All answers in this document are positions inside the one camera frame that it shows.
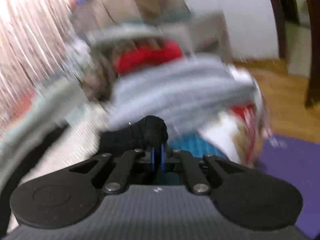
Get black pants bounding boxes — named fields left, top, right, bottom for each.
left=97, top=115, right=169, bottom=155

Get grey garment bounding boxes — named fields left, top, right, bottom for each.
left=108, top=54, right=257, bottom=136

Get patterned striped bedsheet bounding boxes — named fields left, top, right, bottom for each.
left=0, top=80, right=231, bottom=233

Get olive crumpled garment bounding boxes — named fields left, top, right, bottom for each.
left=80, top=44, right=119, bottom=102

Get red garment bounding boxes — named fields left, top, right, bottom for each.
left=113, top=40, right=183, bottom=75

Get purple mat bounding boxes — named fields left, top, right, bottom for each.
left=256, top=134, right=320, bottom=239

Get beige leaf-patterned curtain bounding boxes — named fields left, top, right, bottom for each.
left=1, top=0, right=75, bottom=131

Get dark wooden chair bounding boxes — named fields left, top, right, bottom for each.
left=271, top=0, right=319, bottom=108

